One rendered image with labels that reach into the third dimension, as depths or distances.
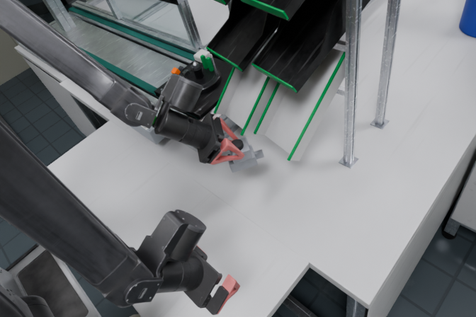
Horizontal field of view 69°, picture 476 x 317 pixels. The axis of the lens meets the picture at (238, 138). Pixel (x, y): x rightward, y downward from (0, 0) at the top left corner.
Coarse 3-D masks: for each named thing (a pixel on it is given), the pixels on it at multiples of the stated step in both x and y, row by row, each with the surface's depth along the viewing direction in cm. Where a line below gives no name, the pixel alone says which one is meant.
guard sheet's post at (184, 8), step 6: (186, 0) 120; (180, 6) 121; (186, 6) 121; (180, 12) 123; (186, 12) 122; (186, 18) 123; (192, 18) 125; (186, 24) 126; (192, 24) 126; (186, 30) 128; (192, 30) 127; (192, 36) 128; (198, 36) 130; (192, 42) 132; (198, 42) 132
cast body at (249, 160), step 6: (234, 144) 78; (240, 144) 78; (246, 144) 79; (240, 150) 78; (246, 150) 78; (252, 150) 81; (258, 150) 82; (246, 156) 79; (252, 156) 80; (258, 156) 82; (234, 162) 80; (240, 162) 80; (246, 162) 80; (252, 162) 81; (234, 168) 81; (240, 168) 82
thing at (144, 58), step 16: (128, 32) 157; (144, 32) 151; (96, 48) 160; (112, 48) 157; (128, 48) 154; (144, 48) 150; (160, 48) 143; (176, 48) 139; (192, 48) 134; (112, 64) 141; (128, 64) 144; (144, 64) 141; (160, 64) 139; (176, 64) 136; (128, 80) 131; (144, 80) 134; (160, 80) 132
